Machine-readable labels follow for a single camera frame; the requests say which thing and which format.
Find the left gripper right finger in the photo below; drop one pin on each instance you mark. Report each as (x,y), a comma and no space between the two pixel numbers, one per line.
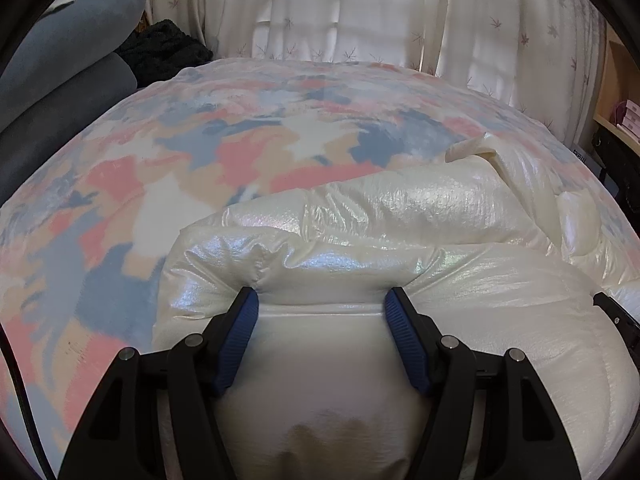
(495,404)

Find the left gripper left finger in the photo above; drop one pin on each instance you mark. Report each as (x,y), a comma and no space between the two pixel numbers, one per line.
(118,435)

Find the white shiny puffer jacket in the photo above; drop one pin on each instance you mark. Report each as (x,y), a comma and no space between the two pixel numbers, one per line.
(467,318)

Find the floral pastel bed blanket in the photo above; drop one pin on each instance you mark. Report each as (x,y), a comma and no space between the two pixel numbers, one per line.
(84,241)

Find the pink boxes on shelf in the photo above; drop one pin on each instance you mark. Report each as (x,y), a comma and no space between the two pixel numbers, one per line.
(626,115)

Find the wooden shelf unit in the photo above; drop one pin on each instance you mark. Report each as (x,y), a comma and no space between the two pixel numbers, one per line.
(619,81)

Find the white leaf-patterned curtain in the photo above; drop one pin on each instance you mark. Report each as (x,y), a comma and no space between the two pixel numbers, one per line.
(541,57)

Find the black fuzzy cushion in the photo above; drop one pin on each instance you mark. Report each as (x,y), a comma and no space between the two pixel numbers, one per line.
(159,52)

